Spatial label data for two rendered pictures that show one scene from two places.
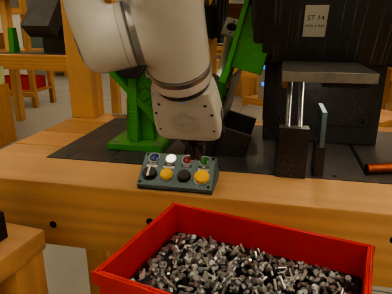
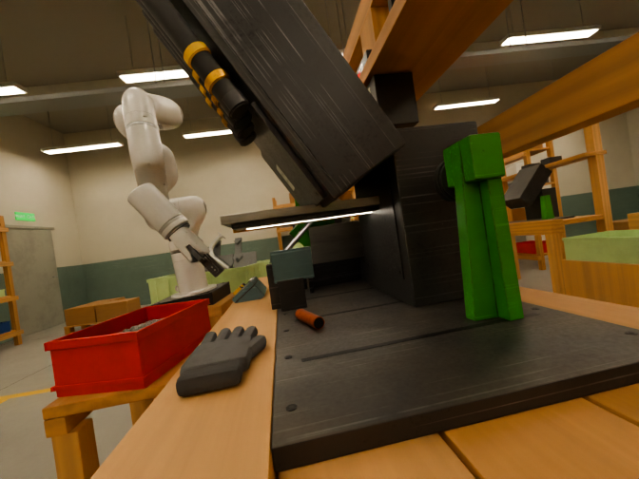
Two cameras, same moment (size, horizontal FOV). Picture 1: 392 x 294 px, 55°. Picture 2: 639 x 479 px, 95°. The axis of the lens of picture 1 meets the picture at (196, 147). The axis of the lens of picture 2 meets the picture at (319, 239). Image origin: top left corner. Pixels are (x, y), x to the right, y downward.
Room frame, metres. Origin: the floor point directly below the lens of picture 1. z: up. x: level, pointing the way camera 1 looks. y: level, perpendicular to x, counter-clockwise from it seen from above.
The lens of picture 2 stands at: (0.62, -0.94, 1.06)
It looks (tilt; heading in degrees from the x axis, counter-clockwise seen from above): 0 degrees down; 70
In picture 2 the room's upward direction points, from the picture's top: 8 degrees counter-clockwise
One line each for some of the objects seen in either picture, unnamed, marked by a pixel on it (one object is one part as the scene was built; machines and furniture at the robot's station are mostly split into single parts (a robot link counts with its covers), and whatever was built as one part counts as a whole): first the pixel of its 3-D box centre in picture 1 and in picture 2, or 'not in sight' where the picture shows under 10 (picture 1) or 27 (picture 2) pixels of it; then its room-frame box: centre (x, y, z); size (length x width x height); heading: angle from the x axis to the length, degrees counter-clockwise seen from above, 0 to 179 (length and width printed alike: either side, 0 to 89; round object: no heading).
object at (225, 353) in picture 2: not in sight; (229, 350); (0.62, -0.49, 0.91); 0.20 x 0.11 x 0.03; 79
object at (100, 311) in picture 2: not in sight; (112, 312); (-1.35, 5.68, 0.22); 1.20 x 0.81 x 0.44; 160
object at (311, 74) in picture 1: (318, 68); (310, 214); (0.85, -0.27, 1.11); 0.39 x 0.16 x 0.03; 168
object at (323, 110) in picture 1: (319, 139); (294, 278); (0.79, -0.27, 0.97); 0.10 x 0.02 x 0.14; 168
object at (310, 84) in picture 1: (319, 76); (411, 219); (1.08, -0.35, 1.07); 0.30 x 0.18 x 0.34; 78
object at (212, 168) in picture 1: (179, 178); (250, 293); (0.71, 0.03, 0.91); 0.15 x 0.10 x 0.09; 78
